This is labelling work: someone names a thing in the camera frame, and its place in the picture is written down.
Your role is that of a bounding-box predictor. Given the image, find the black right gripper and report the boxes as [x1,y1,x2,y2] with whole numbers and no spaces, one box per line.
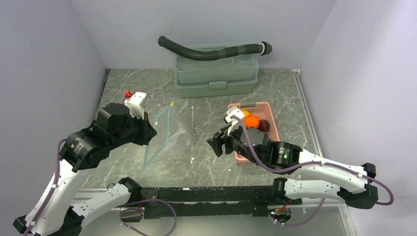
[207,121,263,166]

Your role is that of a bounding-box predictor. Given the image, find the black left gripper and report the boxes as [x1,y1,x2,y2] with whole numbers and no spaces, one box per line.
[110,109,158,148]

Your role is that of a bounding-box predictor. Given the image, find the clear zip top bag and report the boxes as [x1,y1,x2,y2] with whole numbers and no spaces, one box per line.
[143,102,191,170]

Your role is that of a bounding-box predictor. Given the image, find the yellow lemon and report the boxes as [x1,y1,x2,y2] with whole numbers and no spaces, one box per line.
[241,109,251,117]

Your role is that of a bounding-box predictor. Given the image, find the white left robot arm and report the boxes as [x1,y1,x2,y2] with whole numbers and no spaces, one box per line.
[13,102,157,236]

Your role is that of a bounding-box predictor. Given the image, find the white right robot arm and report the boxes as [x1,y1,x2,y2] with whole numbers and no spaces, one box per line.
[207,127,379,209]

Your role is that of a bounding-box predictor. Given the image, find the orange fruit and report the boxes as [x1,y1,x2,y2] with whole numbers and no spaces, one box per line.
[243,115,260,129]

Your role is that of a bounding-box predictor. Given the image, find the dark red plum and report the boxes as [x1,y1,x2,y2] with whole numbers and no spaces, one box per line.
[258,119,270,133]

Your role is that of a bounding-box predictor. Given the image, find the pink perforated plastic basket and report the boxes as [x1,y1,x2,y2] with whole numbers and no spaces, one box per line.
[228,102,280,144]

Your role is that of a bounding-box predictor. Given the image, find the green plastic storage box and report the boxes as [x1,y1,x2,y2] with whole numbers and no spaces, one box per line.
[175,55,259,98]

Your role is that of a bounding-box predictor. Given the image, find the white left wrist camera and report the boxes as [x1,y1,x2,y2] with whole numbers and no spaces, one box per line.
[123,91,149,118]

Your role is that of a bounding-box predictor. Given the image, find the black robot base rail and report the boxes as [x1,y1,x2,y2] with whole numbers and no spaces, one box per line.
[123,185,302,219]

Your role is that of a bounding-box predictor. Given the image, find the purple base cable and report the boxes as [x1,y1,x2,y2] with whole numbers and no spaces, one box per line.
[119,199,178,236]

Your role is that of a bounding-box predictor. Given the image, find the black corrugated hose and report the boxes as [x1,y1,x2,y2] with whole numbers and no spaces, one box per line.
[157,35,273,62]

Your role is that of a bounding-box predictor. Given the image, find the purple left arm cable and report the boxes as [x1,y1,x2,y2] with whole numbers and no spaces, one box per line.
[22,138,67,236]

